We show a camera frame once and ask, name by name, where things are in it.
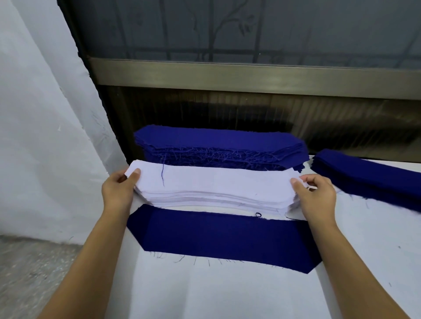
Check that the stack of white fabric pieces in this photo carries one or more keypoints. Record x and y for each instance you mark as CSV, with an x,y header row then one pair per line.
x,y
217,187

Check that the person's right forearm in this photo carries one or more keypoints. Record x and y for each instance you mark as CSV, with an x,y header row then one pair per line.
x,y
352,272

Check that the brown ribbed window panel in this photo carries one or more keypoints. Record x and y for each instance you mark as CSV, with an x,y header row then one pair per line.
x,y
263,115

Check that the single blue fabric piece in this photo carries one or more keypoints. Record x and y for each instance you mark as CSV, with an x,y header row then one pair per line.
x,y
223,236

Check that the tall stack of blue fabric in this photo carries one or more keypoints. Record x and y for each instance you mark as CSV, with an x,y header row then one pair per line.
x,y
217,143

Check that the person's right hand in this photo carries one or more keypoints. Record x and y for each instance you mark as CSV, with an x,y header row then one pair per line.
x,y
319,200

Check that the metal window frame bar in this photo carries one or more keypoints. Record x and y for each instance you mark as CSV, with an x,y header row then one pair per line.
x,y
250,75

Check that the dark glass window pane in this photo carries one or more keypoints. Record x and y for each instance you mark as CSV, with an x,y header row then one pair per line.
x,y
250,26

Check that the loose blue thread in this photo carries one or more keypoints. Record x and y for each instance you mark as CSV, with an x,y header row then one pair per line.
x,y
162,175

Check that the low stack of blue fabric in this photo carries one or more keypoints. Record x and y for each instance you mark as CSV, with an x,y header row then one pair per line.
x,y
371,179

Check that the person's left hand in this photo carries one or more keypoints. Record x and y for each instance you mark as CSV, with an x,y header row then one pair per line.
x,y
116,190

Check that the person's left forearm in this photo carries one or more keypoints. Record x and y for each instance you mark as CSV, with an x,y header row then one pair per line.
x,y
88,263

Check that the person's right thumb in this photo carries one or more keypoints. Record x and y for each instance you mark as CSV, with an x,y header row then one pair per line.
x,y
297,186

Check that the person's left thumb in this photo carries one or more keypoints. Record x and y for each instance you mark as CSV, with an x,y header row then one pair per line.
x,y
134,174

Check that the white table cover sheet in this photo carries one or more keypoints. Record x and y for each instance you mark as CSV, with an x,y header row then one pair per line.
x,y
250,292

